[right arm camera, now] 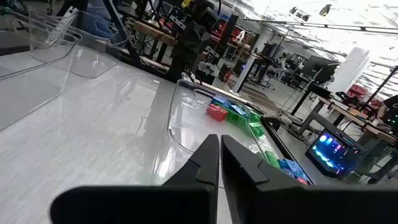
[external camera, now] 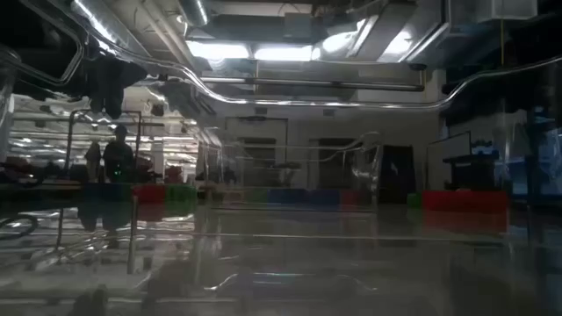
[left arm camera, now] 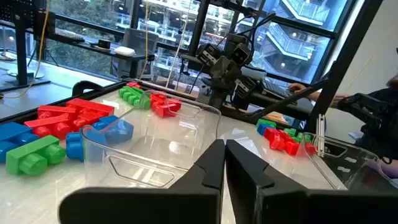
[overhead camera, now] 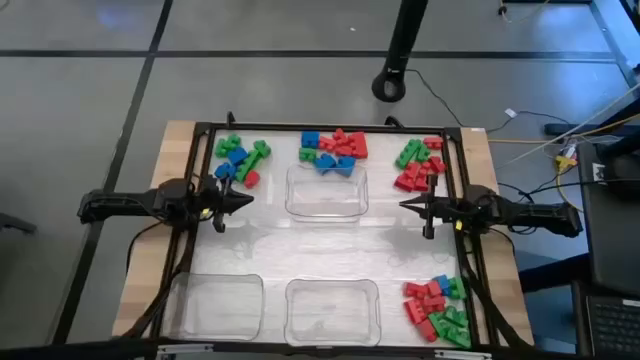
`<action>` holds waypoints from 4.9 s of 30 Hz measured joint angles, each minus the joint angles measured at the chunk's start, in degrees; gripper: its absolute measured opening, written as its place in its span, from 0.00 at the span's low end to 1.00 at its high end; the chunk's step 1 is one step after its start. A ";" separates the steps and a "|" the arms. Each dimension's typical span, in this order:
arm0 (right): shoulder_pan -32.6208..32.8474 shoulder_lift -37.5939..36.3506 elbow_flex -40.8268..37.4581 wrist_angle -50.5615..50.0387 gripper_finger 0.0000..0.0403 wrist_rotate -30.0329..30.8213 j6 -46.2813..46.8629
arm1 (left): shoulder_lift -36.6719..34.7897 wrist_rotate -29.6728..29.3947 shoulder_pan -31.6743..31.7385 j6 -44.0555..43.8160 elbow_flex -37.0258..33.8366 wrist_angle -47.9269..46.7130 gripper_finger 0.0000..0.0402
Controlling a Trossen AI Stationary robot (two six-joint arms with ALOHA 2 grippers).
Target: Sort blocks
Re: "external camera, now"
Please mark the silver ceiling duct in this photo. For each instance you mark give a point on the silver ceiling duct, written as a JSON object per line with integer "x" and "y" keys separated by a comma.
{"x": 131, "y": 26}

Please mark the long green toy block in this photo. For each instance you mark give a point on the long green toy block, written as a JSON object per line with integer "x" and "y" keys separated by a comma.
{"x": 412, "y": 200}

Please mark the ceiling light panel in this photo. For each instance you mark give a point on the ceiling light panel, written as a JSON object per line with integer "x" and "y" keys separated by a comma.
{"x": 281, "y": 52}

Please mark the blue toy block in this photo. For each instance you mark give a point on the blue toy block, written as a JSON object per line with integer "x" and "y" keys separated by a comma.
{"x": 287, "y": 196}
{"x": 107, "y": 194}
{"x": 322, "y": 196}

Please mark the white board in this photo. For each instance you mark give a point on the white board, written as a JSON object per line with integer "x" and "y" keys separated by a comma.
{"x": 448, "y": 162}

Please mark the red toy block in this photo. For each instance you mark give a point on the red toy block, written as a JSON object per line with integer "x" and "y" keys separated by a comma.
{"x": 487, "y": 202}
{"x": 149, "y": 194}
{"x": 443, "y": 202}
{"x": 353, "y": 197}

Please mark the dark table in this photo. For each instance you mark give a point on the dark table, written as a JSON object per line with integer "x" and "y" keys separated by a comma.
{"x": 472, "y": 171}

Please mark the black cabinet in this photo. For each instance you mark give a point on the black cabinet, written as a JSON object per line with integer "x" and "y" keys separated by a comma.
{"x": 397, "y": 175}

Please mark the person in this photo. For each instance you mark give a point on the person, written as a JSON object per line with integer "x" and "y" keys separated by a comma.
{"x": 118, "y": 153}
{"x": 93, "y": 162}

